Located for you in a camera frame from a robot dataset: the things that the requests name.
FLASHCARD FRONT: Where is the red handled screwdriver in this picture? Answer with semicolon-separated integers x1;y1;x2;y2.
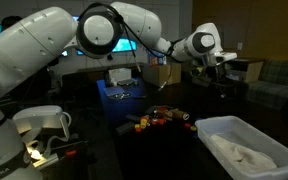
46;149;79;165

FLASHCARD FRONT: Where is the white storage container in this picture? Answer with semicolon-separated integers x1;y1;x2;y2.
107;67;133;86

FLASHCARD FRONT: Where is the clear plastic bin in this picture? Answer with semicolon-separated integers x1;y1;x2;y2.
194;115;288;180

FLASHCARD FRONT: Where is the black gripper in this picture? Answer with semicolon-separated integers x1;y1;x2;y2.
212;62;233;100

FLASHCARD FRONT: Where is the cardboard box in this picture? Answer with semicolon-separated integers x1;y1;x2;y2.
143;62;183;87

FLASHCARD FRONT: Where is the blue printed box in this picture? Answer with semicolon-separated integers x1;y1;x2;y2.
146;53;168;66

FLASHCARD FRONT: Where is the green plaid sofa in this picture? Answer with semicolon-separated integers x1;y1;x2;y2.
245;59;288;112

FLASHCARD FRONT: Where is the white terry cloth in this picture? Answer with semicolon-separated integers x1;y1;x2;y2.
209;132;279;174

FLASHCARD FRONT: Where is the wooden low cabinet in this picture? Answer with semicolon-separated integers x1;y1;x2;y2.
223;57;265;84

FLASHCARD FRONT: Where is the wall monitor screen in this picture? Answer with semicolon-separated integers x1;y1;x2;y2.
61;15;138;57

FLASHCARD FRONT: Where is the yellow thread spool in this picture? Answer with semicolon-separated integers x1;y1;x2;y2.
139;116;150;130

